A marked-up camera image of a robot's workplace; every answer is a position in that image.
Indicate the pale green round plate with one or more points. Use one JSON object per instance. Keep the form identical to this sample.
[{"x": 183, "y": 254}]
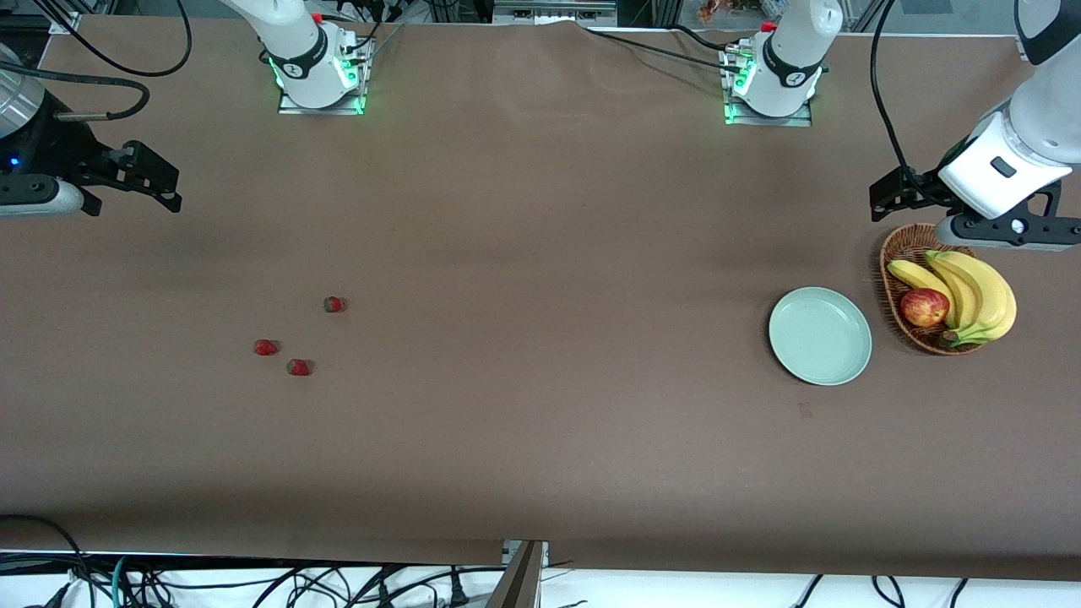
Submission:
[{"x": 819, "y": 336}]

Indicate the yellow banana bunch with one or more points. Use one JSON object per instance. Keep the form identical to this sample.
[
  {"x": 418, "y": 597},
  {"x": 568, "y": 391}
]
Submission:
[{"x": 984, "y": 291}]

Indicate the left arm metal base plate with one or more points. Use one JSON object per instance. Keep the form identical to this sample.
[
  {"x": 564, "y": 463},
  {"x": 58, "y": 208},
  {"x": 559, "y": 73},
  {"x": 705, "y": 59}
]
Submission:
[{"x": 798, "y": 121}]

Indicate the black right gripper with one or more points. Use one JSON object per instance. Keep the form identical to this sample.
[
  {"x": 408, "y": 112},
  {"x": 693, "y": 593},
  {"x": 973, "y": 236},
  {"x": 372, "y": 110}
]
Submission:
[{"x": 52, "y": 145}]

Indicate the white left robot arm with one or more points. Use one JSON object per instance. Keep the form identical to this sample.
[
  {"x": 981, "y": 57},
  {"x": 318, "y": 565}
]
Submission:
[{"x": 794, "y": 42}]

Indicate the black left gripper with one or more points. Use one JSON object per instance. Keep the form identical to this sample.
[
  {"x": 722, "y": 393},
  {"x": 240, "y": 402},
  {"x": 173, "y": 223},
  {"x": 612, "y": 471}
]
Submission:
[{"x": 929, "y": 179}]

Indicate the brown table cover sheet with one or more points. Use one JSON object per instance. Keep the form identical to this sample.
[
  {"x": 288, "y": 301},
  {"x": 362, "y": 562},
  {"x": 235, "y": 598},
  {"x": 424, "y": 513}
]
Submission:
[{"x": 540, "y": 211}]

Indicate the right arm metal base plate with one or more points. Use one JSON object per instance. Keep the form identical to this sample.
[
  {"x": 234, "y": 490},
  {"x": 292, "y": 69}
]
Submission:
[{"x": 291, "y": 108}]

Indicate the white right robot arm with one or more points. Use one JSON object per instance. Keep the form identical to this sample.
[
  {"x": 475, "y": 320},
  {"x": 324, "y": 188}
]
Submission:
[{"x": 296, "y": 34}]

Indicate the red strawberry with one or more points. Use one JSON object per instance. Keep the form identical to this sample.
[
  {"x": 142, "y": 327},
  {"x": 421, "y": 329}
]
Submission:
[
  {"x": 266, "y": 347},
  {"x": 335, "y": 304},
  {"x": 299, "y": 367}
]

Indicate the aluminium corner bracket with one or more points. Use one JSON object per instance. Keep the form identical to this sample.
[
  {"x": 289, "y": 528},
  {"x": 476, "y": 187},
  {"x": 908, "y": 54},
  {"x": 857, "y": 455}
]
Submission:
[{"x": 66, "y": 24}]

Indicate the brown wicker basket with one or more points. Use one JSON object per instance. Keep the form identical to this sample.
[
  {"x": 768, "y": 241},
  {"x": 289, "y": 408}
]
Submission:
[{"x": 908, "y": 253}]

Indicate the aluminium frame post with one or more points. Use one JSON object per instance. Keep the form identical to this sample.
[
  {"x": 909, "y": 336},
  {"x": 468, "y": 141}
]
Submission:
[{"x": 519, "y": 583}]

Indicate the grey equipment box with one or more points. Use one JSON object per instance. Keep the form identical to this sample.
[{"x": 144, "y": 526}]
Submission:
[{"x": 549, "y": 13}]

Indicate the orange background object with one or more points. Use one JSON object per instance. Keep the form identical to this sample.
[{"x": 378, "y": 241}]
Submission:
[{"x": 714, "y": 10}]

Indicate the red apple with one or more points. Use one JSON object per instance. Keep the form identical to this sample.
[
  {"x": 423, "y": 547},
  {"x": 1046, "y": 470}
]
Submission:
[{"x": 925, "y": 308}]

